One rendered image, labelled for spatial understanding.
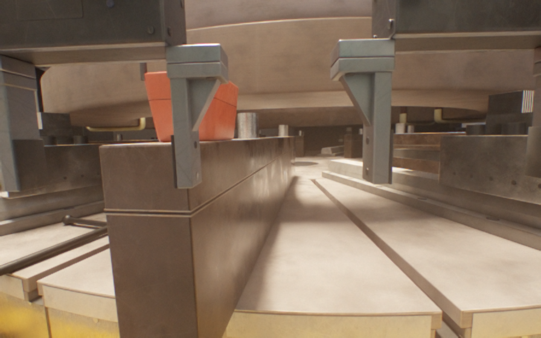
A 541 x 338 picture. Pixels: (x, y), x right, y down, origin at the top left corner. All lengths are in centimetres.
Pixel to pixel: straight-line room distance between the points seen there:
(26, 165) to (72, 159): 132
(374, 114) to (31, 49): 24
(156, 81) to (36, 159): 30
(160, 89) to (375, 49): 40
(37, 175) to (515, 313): 87
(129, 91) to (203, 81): 121
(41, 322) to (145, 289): 69
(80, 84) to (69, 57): 146
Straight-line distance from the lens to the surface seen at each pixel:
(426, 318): 74
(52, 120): 171
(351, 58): 21
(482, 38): 25
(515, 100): 135
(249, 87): 112
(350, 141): 442
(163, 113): 54
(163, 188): 42
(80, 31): 24
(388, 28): 22
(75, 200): 171
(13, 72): 29
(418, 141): 258
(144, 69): 56
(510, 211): 132
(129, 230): 47
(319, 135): 736
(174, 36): 23
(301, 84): 110
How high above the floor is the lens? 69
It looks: 7 degrees down
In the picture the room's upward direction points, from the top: 1 degrees counter-clockwise
